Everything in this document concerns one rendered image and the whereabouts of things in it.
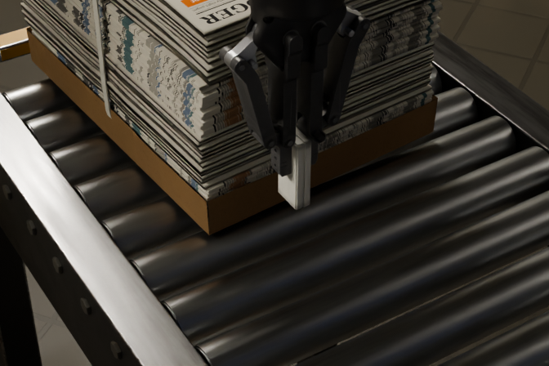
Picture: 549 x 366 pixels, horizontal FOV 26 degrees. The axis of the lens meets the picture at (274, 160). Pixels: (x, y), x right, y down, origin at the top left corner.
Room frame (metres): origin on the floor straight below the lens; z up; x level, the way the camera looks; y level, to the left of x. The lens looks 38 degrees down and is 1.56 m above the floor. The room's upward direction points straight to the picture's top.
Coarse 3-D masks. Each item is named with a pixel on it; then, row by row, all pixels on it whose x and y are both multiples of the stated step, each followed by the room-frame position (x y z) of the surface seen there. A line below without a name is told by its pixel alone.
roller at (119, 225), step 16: (448, 96) 1.09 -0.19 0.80; (464, 96) 1.09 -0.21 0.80; (448, 112) 1.07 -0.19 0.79; (464, 112) 1.08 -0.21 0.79; (448, 128) 1.06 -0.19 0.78; (416, 144) 1.04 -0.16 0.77; (336, 176) 0.98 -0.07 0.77; (144, 208) 0.90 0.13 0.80; (160, 208) 0.90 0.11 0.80; (176, 208) 0.90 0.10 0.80; (112, 224) 0.87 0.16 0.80; (128, 224) 0.87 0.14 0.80; (144, 224) 0.88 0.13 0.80; (160, 224) 0.88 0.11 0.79; (176, 224) 0.89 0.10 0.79; (192, 224) 0.89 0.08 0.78; (128, 240) 0.86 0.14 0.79; (144, 240) 0.87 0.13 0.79; (160, 240) 0.87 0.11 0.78; (176, 240) 0.88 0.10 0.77; (128, 256) 0.85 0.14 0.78
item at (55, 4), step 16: (32, 0) 1.13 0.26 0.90; (48, 0) 1.10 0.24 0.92; (64, 0) 1.07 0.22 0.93; (80, 0) 1.04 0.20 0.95; (32, 16) 1.13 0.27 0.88; (48, 16) 1.10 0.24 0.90; (64, 16) 1.07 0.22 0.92; (80, 16) 1.04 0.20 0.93; (32, 32) 1.15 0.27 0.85; (48, 32) 1.10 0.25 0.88; (64, 32) 1.07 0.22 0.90; (80, 32) 1.04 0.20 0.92; (48, 48) 1.12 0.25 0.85; (64, 48) 1.07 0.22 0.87; (80, 48) 1.04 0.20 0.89; (64, 64) 1.09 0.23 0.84; (80, 64) 1.04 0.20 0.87
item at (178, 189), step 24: (432, 96) 1.02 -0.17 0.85; (408, 120) 0.99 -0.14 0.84; (432, 120) 1.01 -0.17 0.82; (144, 144) 0.94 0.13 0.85; (360, 144) 0.95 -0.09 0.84; (384, 144) 0.97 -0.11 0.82; (144, 168) 0.95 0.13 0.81; (168, 168) 0.90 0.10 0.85; (312, 168) 0.92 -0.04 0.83; (336, 168) 0.94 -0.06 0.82; (168, 192) 0.91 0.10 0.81; (192, 192) 0.87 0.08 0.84; (240, 192) 0.87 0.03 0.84; (264, 192) 0.89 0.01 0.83; (192, 216) 0.87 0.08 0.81; (216, 216) 0.85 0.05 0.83; (240, 216) 0.87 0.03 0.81
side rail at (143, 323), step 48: (0, 96) 1.09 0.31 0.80; (0, 144) 1.00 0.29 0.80; (0, 192) 0.98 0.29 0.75; (48, 192) 0.92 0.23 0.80; (48, 240) 0.86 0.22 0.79; (96, 240) 0.85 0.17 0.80; (48, 288) 0.88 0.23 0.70; (96, 288) 0.78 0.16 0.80; (144, 288) 0.78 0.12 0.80; (96, 336) 0.78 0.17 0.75; (144, 336) 0.72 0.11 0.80
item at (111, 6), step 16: (112, 0) 0.99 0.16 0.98; (112, 16) 0.99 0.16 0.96; (112, 32) 0.99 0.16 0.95; (96, 48) 1.01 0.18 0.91; (112, 48) 0.99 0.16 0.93; (96, 64) 1.01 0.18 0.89; (112, 64) 0.99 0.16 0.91; (96, 80) 1.02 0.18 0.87; (112, 80) 0.99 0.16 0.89; (112, 96) 0.99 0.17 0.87
